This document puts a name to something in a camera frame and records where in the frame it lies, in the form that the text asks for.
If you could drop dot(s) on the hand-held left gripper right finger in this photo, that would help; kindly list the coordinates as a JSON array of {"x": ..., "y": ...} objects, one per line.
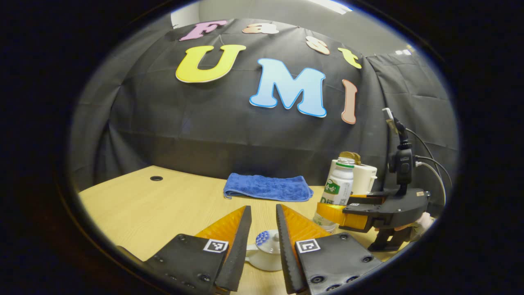
[{"x": 286, "y": 254}]

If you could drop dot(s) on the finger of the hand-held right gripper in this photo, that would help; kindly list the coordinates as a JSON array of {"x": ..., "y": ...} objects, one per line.
[
  {"x": 335, "y": 215},
  {"x": 366, "y": 198}
]

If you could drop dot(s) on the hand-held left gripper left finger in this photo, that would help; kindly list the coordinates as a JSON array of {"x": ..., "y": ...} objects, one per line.
[{"x": 239, "y": 250}]

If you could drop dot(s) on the white teacup lid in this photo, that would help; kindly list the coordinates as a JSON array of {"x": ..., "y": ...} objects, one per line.
[{"x": 271, "y": 245}]

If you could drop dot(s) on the white teacup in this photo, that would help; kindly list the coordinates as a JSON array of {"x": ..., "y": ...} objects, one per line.
[{"x": 264, "y": 262}]

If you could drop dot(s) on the white water bottle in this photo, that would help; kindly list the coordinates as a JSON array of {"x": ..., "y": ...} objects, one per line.
[{"x": 337, "y": 184}]

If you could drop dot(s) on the white toaster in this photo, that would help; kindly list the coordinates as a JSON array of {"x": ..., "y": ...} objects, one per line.
[{"x": 364, "y": 178}]

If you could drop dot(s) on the toasted bread slice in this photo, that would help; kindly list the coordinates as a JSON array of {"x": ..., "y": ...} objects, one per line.
[
  {"x": 357, "y": 159},
  {"x": 346, "y": 155}
]

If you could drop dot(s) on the blue towel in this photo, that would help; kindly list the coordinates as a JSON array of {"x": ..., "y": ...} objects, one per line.
[{"x": 268, "y": 187}]

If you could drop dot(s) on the black table grommet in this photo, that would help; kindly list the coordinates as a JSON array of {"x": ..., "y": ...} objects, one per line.
[{"x": 156, "y": 178}]

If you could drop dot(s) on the ceiling light panel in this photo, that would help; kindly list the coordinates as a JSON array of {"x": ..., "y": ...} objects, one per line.
[{"x": 331, "y": 6}]

